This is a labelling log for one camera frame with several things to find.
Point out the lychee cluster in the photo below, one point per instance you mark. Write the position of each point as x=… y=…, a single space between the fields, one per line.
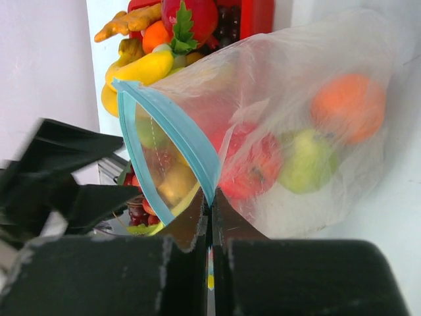
x=140 y=212

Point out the red plastic tray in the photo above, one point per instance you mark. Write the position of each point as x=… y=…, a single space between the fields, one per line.
x=255 y=17

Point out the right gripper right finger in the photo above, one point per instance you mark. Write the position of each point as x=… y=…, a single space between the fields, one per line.
x=254 y=275

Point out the yellow banana bunch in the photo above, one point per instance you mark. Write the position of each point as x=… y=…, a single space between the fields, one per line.
x=134 y=65

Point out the orange ginger root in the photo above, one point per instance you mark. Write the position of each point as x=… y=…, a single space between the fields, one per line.
x=134 y=21

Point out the green apple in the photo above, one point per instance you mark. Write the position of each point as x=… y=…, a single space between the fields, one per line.
x=150 y=133

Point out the clear zip top bag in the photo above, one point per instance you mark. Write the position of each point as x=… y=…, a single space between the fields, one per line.
x=271 y=80

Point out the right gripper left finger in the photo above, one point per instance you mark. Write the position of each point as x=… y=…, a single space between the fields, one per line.
x=114 y=275

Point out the red apple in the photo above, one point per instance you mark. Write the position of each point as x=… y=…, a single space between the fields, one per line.
x=250 y=170

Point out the orange fruit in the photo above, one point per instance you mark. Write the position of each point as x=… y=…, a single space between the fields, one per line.
x=351 y=106

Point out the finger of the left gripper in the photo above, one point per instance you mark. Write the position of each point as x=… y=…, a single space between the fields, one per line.
x=41 y=182

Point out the red pomegranate with leaf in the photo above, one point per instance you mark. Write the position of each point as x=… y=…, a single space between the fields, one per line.
x=190 y=24

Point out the small orange tangerine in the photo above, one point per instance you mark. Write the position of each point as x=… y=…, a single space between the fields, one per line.
x=155 y=35

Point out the green pear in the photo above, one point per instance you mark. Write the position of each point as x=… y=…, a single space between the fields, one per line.
x=309 y=161

